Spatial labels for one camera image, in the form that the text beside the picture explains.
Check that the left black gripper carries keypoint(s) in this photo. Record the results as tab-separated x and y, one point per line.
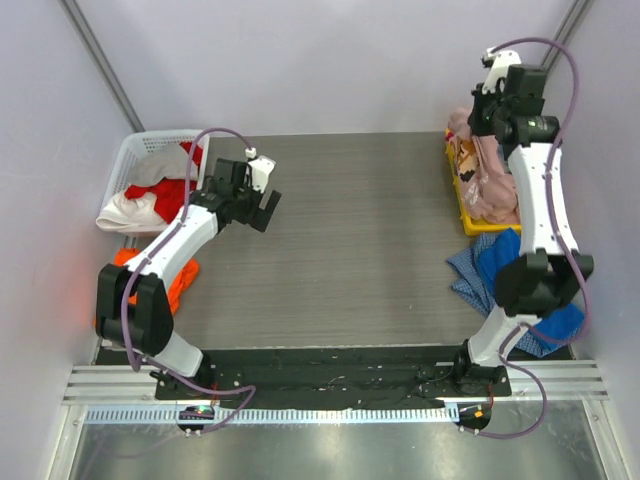
255	211

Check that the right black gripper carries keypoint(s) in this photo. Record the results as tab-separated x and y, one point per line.
480	113

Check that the pink printed t shirt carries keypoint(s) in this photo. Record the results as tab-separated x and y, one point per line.
487	190

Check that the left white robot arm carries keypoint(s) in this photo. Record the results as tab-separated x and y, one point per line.
133	307

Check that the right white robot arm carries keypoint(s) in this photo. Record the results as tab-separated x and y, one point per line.
550	269

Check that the orange folded t shirt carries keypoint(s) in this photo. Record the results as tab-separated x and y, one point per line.
185	277

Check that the red cloth in basket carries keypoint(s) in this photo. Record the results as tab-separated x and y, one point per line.
169	193

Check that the yellow plastic bin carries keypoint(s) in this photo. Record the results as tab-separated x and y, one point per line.
471	226

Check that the grey cloth in basket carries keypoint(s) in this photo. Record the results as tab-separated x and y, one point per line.
168	162

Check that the white cloth in basket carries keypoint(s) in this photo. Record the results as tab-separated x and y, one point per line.
135	217

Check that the white plastic basket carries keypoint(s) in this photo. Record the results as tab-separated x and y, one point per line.
135	147

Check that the blue checkered shirt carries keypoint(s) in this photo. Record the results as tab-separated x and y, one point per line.
467	272

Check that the blue folded t shirt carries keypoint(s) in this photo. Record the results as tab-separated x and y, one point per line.
561	325

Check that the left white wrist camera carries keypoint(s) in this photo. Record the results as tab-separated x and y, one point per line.
259	169

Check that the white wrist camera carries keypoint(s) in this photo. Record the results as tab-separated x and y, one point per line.
259	169
497	62

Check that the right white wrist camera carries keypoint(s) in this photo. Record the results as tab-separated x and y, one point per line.
497	62

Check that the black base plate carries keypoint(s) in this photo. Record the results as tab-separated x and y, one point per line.
328	379

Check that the white slotted cable duct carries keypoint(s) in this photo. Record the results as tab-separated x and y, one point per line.
200	414

